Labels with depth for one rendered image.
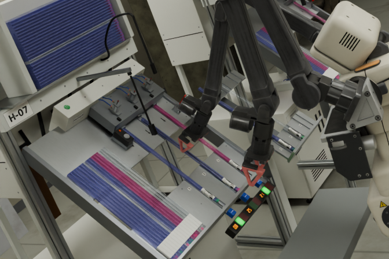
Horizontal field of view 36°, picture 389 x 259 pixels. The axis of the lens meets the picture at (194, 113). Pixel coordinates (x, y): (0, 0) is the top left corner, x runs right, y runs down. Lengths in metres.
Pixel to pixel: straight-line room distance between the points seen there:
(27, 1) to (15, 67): 0.40
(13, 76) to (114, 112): 0.42
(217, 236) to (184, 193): 0.54
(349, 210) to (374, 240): 0.89
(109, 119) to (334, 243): 0.98
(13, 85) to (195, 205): 0.82
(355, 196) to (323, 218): 0.17
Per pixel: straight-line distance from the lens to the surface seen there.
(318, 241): 2.17
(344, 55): 1.73
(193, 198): 2.30
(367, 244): 3.16
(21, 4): 2.54
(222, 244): 2.83
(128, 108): 2.44
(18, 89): 2.30
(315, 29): 2.03
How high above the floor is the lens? 1.78
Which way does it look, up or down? 18 degrees down
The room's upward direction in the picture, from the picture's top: 21 degrees counter-clockwise
